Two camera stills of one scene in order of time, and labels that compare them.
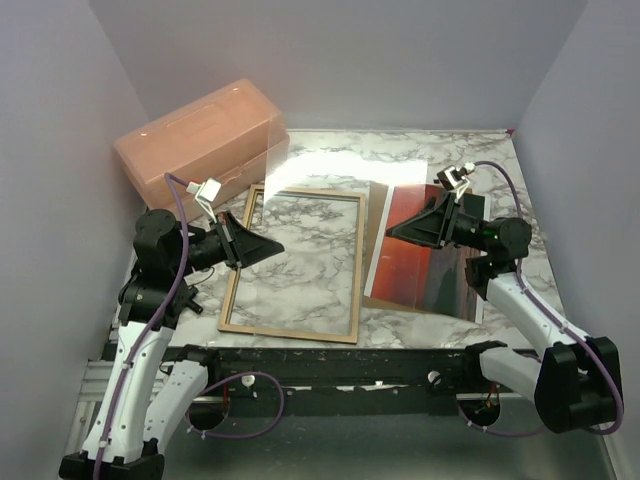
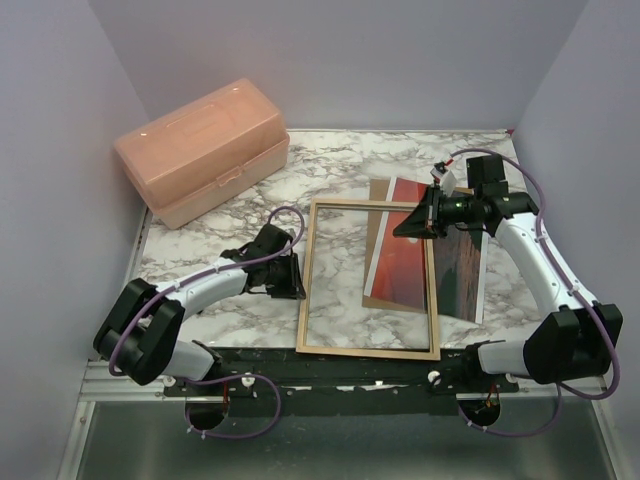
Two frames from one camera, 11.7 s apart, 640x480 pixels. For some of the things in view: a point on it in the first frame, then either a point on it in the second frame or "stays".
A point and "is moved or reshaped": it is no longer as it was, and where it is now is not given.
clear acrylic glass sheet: x=333 y=188 is moved or reshaped
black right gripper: x=433 y=226 -> x=428 y=211
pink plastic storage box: x=220 y=143 stays
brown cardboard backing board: x=376 y=206 stays
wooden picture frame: x=356 y=328 -> x=434 y=353
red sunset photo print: x=417 y=275 stays
